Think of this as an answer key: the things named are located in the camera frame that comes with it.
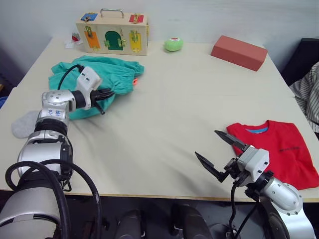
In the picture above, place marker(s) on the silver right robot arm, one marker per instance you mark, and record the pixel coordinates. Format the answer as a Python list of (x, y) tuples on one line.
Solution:
[(284, 196)]

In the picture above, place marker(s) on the black chair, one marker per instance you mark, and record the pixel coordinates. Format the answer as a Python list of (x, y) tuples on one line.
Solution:
[(301, 59)]

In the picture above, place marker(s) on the green shorts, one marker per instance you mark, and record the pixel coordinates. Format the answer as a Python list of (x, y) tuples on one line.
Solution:
[(117, 74)]

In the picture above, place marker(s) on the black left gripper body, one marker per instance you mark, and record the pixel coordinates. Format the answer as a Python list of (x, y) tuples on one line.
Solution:
[(95, 96)]

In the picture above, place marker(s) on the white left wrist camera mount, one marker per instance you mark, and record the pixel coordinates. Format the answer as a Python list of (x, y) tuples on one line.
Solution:
[(87, 81)]

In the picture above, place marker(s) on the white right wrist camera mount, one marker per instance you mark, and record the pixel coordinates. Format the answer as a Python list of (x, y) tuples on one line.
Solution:
[(255, 161)]

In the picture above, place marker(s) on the grey sock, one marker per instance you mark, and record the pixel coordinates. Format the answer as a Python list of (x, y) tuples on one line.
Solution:
[(23, 124)]

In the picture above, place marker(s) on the dark rounded shape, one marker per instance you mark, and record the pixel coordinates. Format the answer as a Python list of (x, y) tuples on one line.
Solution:
[(130, 224), (190, 221)]

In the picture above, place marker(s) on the red t-shirt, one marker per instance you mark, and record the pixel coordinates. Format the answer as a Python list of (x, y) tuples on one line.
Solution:
[(281, 149)]

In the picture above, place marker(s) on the green plush ball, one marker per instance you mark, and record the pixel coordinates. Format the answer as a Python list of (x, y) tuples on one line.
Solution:
[(173, 45)]

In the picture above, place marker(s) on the blue object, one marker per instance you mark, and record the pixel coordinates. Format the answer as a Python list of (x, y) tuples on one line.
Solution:
[(2, 102)]

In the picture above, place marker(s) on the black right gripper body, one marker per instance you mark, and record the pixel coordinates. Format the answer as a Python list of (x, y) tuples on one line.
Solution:
[(234, 170)]

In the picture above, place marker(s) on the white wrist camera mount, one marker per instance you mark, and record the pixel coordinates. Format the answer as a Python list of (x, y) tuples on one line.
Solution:
[(87, 81), (255, 161)]

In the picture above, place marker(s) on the striped grey cloth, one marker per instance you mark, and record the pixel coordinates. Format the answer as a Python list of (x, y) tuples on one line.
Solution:
[(310, 94)]

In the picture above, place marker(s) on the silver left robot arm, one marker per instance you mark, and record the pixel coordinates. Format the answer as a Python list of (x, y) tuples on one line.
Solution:
[(42, 149)]

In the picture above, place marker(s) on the crumpled white red wrapper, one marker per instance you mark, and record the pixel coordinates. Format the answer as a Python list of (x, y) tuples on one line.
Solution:
[(73, 41)]

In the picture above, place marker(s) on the red brick block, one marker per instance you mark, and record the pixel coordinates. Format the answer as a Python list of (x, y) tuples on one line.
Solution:
[(238, 53)]

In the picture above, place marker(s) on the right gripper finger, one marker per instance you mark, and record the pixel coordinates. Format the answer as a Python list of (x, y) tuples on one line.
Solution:
[(210, 166), (234, 142)]

